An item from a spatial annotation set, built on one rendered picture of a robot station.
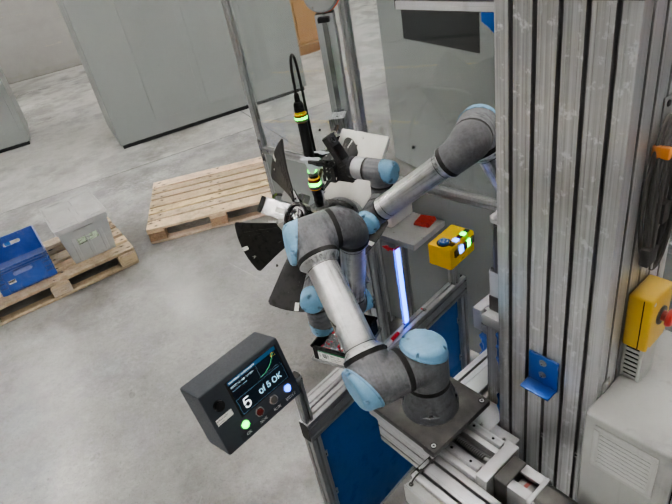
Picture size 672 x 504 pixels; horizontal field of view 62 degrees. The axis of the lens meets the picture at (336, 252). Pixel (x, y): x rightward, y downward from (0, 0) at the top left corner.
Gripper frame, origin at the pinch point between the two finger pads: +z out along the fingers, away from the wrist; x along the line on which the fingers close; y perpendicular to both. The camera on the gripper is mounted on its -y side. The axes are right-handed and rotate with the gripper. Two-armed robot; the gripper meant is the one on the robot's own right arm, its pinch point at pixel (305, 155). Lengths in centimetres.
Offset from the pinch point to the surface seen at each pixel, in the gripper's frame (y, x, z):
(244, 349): 23, -69, -24
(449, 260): 43, 14, -46
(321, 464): 81, -59, -31
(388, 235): 61, 45, -1
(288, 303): 51, -22, 4
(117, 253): 136, 52, 255
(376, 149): 14.9, 39.6, -4.1
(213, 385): 21, -84, -27
